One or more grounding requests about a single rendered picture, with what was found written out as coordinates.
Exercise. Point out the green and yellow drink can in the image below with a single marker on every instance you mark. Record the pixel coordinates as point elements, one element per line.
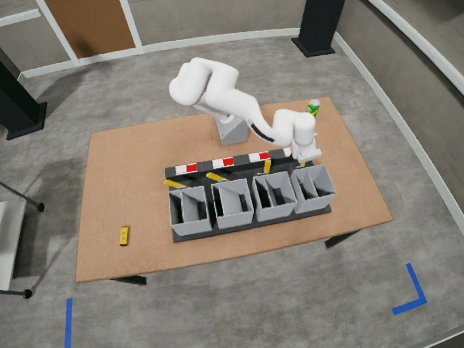
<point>313,107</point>

